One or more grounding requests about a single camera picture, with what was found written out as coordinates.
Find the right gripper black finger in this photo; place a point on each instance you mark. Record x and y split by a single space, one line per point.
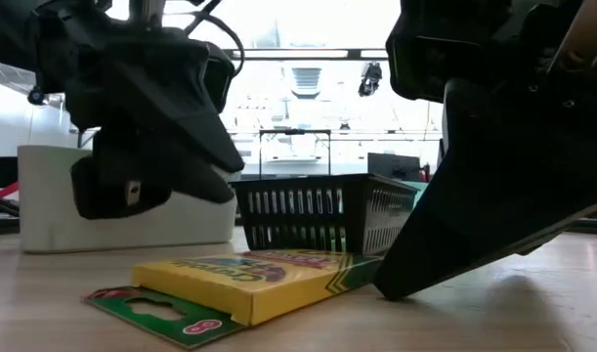
498 186

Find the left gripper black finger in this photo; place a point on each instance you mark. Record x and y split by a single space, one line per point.
117 181
181 122

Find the yellow Crayola crayon box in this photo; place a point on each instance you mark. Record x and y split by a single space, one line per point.
205 288

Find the translucent white plastic container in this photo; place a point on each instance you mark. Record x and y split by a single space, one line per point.
49 220

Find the teal plastic tray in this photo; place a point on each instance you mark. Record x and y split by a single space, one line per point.
417 188

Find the black ceiling spotlight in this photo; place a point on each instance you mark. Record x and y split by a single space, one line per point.
370 80
36 96

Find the black computer monitor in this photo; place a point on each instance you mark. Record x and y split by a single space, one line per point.
391 166
0 168

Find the red background object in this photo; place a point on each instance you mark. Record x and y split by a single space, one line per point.
7 189

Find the black plastic slotted basket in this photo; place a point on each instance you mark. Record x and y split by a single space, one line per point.
303 182

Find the overhead LED light bar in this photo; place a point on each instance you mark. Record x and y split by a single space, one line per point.
303 54

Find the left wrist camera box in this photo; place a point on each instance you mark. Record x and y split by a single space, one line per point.
221 73

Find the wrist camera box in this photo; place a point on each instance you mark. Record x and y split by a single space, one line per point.
439 49
221 73

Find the black metal frame stand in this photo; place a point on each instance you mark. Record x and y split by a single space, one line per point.
294 131

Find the silver ventilation duct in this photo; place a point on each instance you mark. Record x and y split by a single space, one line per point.
306 80

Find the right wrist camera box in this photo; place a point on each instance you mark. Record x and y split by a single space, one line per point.
439 49

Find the long grey horizontal rail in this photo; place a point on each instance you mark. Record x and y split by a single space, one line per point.
376 132

